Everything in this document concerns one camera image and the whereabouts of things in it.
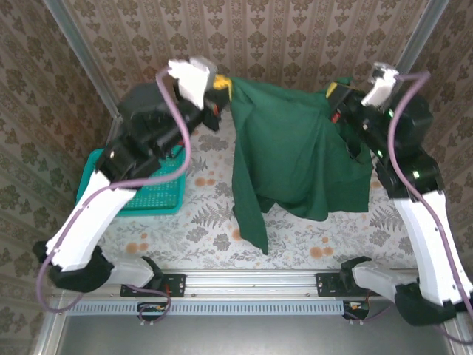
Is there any dark green t-shirt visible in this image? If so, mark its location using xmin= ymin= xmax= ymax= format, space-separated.
xmin=229 ymin=75 xmax=374 ymax=256

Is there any teal plastic basket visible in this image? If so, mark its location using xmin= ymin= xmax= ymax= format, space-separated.
xmin=75 ymin=144 xmax=188 ymax=215

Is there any floral patterned table cover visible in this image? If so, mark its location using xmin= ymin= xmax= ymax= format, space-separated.
xmin=86 ymin=121 xmax=418 ymax=270

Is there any grey metal panel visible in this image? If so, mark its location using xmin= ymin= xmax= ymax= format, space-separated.
xmin=55 ymin=314 xmax=459 ymax=355

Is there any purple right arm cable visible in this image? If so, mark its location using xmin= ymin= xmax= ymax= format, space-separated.
xmin=345 ymin=71 xmax=473 ymax=345

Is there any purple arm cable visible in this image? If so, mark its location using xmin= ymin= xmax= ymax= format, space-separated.
xmin=345 ymin=71 xmax=473 ymax=345
xmin=36 ymin=68 xmax=193 ymax=328

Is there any aluminium side rail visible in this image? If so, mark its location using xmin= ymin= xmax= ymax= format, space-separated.
xmin=106 ymin=112 xmax=125 ymax=149

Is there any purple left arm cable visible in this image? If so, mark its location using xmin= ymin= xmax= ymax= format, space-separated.
xmin=36 ymin=68 xmax=193 ymax=328

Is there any aluminium corner post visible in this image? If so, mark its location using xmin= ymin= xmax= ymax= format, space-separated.
xmin=42 ymin=0 xmax=123 ymax=121
xmin=397 ymin=0 xmax=451 ymax=77

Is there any black cable connector socket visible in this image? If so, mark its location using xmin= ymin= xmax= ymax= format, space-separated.
xmin=137 ymin=301 xmax=168 ymax=322
xmin=342 ymin=300 xmax=370 ymax=321

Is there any long aluminium base rail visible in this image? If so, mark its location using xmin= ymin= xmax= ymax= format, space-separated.
xmin=51 ymin=268 xmax=421 ymax=300

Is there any white slotted cable duct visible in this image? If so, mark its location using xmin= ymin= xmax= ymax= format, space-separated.
xmin=68 ymin=300 xmax=347 ymax=316

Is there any aluminium lower frame bar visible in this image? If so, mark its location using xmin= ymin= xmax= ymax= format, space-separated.
xmin=445 ymin=321 xmax=471 ymax=355
xmin=33 ymin=295 xmax=69 ymax=355

